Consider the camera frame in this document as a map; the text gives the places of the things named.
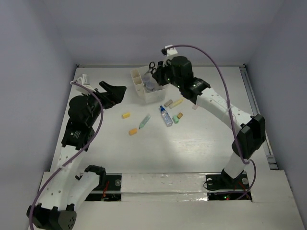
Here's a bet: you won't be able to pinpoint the yellow highlighter cap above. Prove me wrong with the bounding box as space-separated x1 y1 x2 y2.
122 113 130 119

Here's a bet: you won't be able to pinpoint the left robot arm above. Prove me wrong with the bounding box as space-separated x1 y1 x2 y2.
27 80 127 230

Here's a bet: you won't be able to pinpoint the aluminium table edge rail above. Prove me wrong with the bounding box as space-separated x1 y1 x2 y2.
239 64 279 170

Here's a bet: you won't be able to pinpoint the green highlighter cap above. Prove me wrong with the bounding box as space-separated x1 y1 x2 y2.
172 115 179 124

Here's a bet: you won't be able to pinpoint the pink highlighter body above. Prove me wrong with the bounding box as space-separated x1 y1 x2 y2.
192 104 199 110

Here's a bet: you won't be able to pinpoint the paperclip jar near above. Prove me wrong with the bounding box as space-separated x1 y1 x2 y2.
145 81 156 92

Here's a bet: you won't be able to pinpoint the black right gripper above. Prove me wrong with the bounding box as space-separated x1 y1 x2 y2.
153 58 183 89

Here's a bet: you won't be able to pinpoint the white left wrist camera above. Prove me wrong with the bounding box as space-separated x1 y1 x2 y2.
70 74 94 94

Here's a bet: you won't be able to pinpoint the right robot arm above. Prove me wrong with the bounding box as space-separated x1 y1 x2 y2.
150 56 266 190

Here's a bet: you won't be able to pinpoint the green uncapped highlighter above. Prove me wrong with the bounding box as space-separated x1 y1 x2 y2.
139 114 151 129

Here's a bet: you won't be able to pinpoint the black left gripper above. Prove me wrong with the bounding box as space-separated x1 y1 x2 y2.
83 81 126 127

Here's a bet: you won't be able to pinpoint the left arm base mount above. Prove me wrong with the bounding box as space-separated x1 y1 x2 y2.
84 165 122 202

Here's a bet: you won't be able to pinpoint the yellow highlighter body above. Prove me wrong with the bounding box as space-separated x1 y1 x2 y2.
169 99 184 109

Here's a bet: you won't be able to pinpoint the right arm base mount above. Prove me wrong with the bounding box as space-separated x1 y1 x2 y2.
203 170 252 201

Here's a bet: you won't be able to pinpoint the white perforated basket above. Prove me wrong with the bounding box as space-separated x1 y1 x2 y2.
137 67 166 104

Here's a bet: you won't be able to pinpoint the grey dirty eraser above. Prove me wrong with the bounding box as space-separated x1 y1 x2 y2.
164 100 173 107

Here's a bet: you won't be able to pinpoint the paperclip jar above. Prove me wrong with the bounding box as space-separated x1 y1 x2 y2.
145 81 156 92
142 73 151 83

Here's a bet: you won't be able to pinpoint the clear blue spray bottle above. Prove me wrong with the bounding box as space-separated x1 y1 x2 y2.
160 106 173 127

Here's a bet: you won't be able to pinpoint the black handled scissors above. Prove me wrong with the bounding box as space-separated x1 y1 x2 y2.
144 61 157 75

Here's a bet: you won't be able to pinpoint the orange highlighter cap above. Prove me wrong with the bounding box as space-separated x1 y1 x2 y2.
129 128 138 136

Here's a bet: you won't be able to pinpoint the paperclip jar far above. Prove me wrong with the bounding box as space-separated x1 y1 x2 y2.
142 73 151 83

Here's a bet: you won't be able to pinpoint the cream divided side organizer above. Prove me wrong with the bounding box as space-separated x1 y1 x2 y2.
130 69 144 98

